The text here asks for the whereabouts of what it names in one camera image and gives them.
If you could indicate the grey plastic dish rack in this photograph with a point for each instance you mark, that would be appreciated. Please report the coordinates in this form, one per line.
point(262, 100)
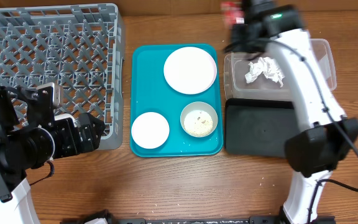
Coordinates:
point(79, 47)

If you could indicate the small pink plate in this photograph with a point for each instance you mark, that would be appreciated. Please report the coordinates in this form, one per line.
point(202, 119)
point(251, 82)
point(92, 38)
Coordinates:
point(150, 130)

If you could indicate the clear plastic bin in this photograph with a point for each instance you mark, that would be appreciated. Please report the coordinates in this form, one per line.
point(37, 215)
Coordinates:
point(238, 84)

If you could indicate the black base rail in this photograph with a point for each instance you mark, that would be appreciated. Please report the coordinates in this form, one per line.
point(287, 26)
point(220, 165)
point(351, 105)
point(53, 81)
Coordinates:
point(105, 216)

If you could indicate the rice pile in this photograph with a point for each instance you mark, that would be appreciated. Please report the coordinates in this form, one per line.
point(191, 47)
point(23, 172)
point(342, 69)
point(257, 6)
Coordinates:
point(198, 123)

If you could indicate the large white plate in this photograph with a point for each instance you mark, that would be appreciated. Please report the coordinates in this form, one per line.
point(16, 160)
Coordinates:
point(190, 70)

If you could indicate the white tissue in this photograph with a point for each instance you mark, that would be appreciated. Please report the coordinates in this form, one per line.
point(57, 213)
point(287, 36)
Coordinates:
point(265, 66)

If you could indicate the teal serving tray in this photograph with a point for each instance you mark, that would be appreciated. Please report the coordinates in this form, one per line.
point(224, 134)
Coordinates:
point(151, 93)

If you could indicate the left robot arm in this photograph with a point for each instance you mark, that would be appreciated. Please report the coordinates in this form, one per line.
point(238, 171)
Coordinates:
point(31, 135)

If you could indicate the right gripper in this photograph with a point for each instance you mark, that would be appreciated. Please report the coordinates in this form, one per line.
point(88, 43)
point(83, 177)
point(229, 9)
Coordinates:
point(239, 34)

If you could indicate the black tray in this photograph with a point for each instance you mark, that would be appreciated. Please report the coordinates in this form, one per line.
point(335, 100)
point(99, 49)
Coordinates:
point(258, 127)

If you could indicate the grey-green bowl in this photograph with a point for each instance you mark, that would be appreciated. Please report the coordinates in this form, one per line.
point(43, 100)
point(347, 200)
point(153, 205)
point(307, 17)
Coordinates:
point(199, 105)

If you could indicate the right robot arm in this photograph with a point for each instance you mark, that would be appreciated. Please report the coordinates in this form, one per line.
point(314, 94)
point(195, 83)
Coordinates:
point(326, 133)

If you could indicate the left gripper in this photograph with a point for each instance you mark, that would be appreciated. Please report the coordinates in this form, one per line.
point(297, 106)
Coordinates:
point(73, 145)

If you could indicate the red snack wrapper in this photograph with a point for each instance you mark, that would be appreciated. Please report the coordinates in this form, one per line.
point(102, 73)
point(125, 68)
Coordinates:
point(232, 13)

